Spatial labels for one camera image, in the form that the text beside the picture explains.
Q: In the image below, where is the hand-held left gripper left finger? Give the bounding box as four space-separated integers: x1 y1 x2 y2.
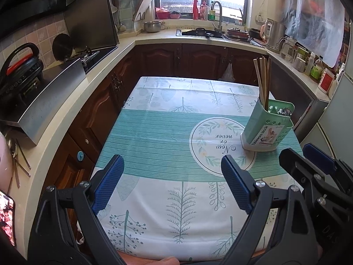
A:
28 154 126 265

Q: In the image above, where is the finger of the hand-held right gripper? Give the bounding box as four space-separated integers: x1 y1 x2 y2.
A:
302 143 353 183
278 148 346 200

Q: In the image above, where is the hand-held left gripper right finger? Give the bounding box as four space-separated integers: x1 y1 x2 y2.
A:
221 155 323 265

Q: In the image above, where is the green plastic utensil holder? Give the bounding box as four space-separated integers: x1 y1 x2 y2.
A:
240 98 295 152

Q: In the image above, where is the cream chopstick red striped end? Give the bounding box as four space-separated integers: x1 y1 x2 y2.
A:
253 58 265 109
256 58 266 109

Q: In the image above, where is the grey refrigerator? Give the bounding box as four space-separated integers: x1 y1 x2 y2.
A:
317 62 353 166

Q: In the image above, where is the leaf print tablecloth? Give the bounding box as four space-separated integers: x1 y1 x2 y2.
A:
90 76 304 261

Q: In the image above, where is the red label white jar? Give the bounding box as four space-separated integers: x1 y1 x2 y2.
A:
318 68 335 94

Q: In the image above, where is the green label glass bottle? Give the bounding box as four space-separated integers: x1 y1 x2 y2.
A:
310 57 324 82

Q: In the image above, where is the metal serving spoon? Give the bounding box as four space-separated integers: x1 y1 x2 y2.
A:
7 138 21 189
15 139 32 178

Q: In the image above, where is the white plastic bottle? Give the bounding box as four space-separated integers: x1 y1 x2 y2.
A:
305 52 316 75

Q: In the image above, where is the steel splash panel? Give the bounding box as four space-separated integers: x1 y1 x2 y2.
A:
0 59 87 146

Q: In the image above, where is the pale pink container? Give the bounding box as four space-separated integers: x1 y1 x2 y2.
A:
0 132 13 194

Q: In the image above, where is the smartphone with lit screen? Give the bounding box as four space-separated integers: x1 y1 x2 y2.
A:
0 190 17 247

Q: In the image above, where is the glass pitcher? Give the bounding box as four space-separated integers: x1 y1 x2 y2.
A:
278 36 297 61

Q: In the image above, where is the white plastic bag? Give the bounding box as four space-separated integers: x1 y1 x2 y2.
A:
221 62 237 83

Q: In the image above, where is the steel electric kettle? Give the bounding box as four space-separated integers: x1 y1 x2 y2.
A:
261 18 286 55

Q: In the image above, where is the gas stove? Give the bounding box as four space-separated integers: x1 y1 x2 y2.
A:
65 47 119 74

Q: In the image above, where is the black electric grill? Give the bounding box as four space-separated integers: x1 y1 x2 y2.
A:
0 43 45 103

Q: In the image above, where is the red pot with dishes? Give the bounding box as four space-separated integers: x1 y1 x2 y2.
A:
226 28 250 41

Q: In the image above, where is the black round lid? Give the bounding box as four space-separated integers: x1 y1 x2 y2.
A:
52 34 74 61

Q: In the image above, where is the black pan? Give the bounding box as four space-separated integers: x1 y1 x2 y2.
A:
182 28 222 38

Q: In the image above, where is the steel kitchen sink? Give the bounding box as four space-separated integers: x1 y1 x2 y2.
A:
176 27 266 46

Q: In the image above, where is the steel pot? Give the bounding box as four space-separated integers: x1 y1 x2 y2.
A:
143 21 163 33

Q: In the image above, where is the black stove splash guard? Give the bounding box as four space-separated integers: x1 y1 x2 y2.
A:
64 0 121 53

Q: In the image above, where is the steel sink faucet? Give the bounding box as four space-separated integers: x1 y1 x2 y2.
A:
211 1 223 32

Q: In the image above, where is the pink soap bottle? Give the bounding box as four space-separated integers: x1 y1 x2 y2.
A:
200 0 209 21

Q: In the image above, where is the white cutting board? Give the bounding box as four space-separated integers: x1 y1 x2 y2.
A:
132 0 152 22

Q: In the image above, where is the pink plastic basin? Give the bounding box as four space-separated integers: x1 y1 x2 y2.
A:
155 7 170 20

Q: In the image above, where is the clear plastic wall sheet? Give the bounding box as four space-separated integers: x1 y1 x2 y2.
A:
284 0 346 67

